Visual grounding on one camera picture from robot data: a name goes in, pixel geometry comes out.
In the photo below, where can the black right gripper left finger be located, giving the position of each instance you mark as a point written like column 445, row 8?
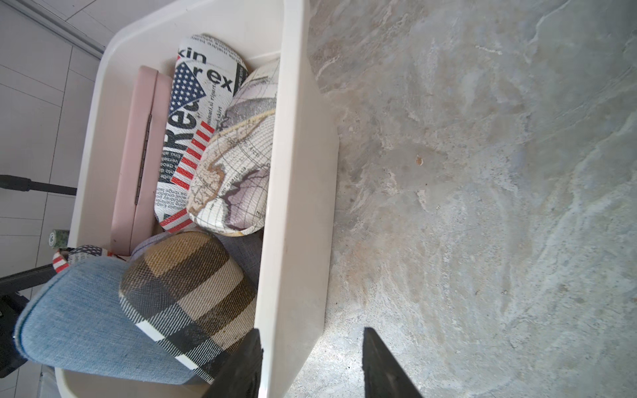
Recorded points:
column 240, row 376

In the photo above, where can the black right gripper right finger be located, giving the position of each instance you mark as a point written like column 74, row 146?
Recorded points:
column 383, row 375

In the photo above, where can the cream plastic storage box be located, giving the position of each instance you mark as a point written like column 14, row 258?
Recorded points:
column 294, row 270

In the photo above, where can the plaid glasses case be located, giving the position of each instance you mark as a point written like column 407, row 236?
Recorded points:
column 190, row 297

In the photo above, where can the light blue glasses case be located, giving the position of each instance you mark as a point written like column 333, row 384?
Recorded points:
column 75, row 323

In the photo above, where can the map print glasses case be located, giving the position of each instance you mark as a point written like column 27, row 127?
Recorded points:
column 229, row 190

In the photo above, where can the pink case front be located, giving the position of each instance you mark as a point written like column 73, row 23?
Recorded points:
column 134, row 218

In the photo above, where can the newspaper case front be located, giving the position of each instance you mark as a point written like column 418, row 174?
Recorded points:
column 207, row 75

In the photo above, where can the purple case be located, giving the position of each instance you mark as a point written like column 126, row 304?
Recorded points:
column 245, row 250

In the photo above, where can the magazine print glasses case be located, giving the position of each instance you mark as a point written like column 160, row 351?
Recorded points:
column 65, row 257

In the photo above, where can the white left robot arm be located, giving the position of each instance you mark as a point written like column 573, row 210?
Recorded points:
column 12, row 304

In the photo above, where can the green small object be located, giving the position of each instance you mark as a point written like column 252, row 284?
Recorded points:
column 58, row 239

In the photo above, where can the black microphone stand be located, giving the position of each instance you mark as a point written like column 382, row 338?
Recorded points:
column 22, row 184

